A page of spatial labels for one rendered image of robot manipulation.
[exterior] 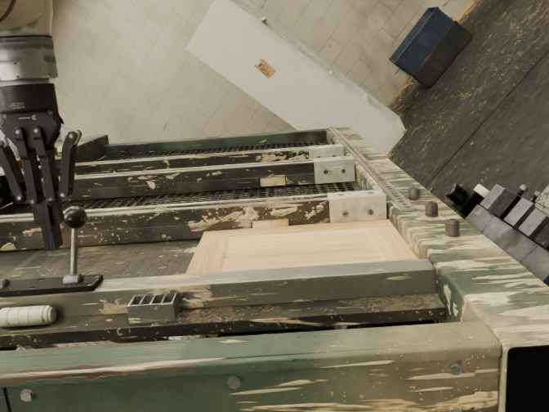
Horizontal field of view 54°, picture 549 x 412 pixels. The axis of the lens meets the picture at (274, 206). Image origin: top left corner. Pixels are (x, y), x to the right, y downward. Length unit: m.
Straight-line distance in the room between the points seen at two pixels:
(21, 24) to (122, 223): 0.58
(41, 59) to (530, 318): 0.69
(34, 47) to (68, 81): 6.31
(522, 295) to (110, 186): 1.29
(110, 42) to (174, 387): 6.29
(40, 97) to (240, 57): 4.22
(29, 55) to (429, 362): 0.62
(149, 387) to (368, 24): 5.82
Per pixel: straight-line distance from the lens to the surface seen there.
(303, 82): 4.93
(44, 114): 0.81
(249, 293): 0.84
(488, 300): 0.74
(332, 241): 1.07
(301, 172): 1.66
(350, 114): 4.98
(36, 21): 0.80
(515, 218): 1.08
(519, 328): 0.68
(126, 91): 6.83
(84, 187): 1.77
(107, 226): 1.24
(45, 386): 0.68
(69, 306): 0.91
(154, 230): 1.22
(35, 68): 0.79
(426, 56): 5.31
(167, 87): 6.65
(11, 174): 0.84
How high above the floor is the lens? 1.28
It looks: 8 degrees down
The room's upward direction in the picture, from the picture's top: 55 degrees counter-clockwise
